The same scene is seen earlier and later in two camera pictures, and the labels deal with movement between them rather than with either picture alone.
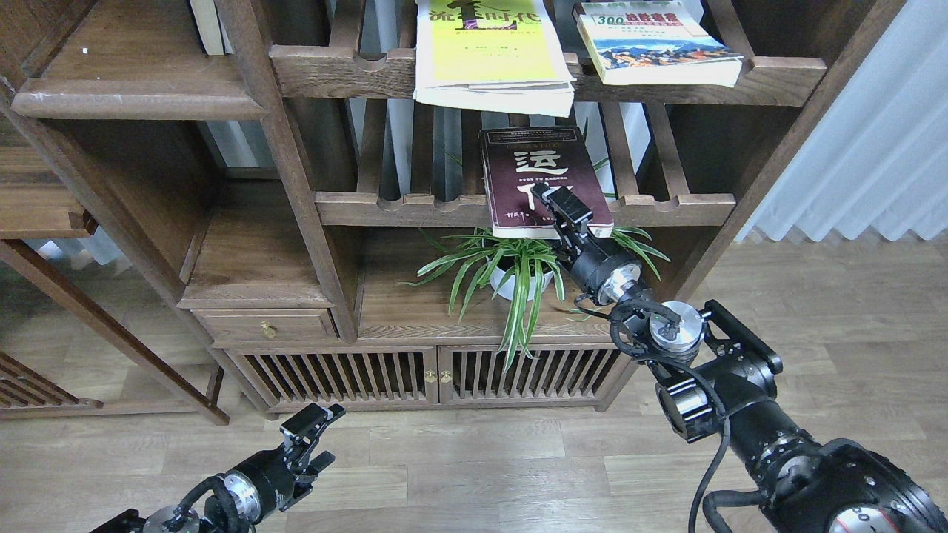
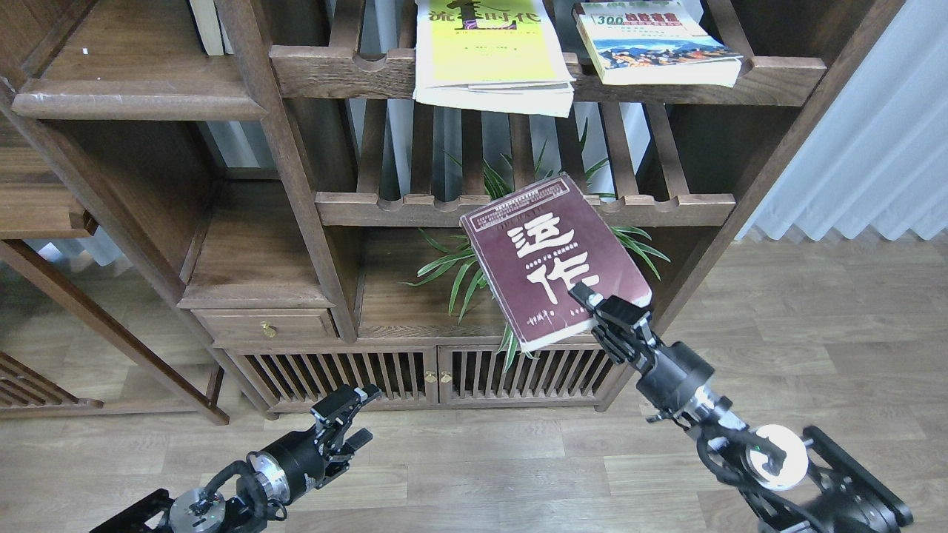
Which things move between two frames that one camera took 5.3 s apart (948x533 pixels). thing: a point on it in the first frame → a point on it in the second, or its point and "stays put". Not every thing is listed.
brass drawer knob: [268, 329] stays put
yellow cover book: [498, 54] stays put
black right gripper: [596, 267] → [677, 376]
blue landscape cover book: [655, 44] stays put
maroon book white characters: [515, 160] → [533, 247]
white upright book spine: [207, 21] stays put
